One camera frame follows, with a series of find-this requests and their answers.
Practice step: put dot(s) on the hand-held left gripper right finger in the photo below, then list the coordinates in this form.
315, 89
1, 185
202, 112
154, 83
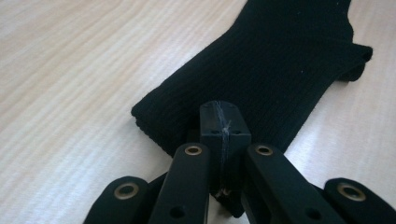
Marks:
237, 137

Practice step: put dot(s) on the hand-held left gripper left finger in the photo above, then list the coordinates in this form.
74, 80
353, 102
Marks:
214, 130

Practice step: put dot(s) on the black sock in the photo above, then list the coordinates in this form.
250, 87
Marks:
264, 71
358, 60

